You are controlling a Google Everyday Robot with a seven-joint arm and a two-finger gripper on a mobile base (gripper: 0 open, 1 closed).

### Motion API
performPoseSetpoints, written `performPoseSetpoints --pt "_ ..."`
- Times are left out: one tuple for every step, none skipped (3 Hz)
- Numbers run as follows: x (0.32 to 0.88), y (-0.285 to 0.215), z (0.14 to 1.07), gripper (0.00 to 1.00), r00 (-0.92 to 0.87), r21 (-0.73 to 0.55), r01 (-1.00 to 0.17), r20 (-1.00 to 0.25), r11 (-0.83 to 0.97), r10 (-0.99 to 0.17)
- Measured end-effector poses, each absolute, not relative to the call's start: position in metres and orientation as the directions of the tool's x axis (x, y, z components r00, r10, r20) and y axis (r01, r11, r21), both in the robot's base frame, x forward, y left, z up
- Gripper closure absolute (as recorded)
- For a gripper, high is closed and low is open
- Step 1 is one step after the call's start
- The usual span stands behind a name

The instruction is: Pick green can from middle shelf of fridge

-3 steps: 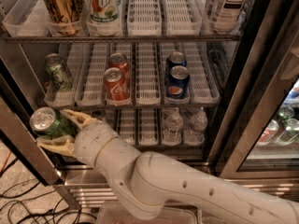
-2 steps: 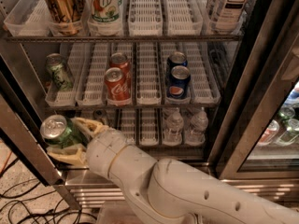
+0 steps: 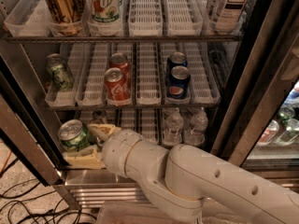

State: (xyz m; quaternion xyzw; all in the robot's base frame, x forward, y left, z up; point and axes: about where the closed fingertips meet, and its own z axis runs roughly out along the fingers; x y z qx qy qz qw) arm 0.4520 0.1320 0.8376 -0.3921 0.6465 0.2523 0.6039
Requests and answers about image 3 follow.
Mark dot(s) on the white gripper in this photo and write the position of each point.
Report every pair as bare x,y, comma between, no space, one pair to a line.
116,152

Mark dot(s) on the green soda can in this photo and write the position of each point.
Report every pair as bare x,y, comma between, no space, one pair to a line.
59,72
74,135

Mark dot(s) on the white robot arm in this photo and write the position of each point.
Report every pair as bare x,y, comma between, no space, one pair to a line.
177,180

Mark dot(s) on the rear silver blue can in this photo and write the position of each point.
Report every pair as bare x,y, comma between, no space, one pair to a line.
100,117

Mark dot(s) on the front red Coca-Cola can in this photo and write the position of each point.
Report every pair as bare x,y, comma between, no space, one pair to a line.
116,84

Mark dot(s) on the red coca-cola can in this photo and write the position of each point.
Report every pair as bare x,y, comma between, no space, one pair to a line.
116,84
120,60

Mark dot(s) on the rear red Coca-Cola can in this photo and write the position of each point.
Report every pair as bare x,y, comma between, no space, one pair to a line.
120,60

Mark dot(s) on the front blue Pepsi can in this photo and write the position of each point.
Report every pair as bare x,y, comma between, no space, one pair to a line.
179,79

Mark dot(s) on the blue pepsi can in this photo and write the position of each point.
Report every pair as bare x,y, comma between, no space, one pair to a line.
176,59
179,79

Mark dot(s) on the rear blue Pepsi can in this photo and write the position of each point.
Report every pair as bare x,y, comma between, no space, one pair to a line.
176,59

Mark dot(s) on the stainless steel fridge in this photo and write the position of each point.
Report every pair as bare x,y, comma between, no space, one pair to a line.
150,31

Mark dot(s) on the gold tall can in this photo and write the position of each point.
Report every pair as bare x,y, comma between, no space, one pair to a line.
66,13

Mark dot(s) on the fridge glass door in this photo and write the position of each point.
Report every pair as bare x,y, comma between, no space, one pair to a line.
265,69

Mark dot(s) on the left clear plastic bin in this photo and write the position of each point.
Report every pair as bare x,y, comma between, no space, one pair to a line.
131,213

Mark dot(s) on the left clear water bottle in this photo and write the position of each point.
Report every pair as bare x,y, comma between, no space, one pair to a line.
173,128

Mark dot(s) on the clear water bottle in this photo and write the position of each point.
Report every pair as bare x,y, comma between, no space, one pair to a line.
173,128
195,133

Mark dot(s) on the right clear water bottle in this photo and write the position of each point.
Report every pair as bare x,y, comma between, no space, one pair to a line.
195,133

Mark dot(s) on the Teas Tea bottle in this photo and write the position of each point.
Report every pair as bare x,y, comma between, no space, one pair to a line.
224,15

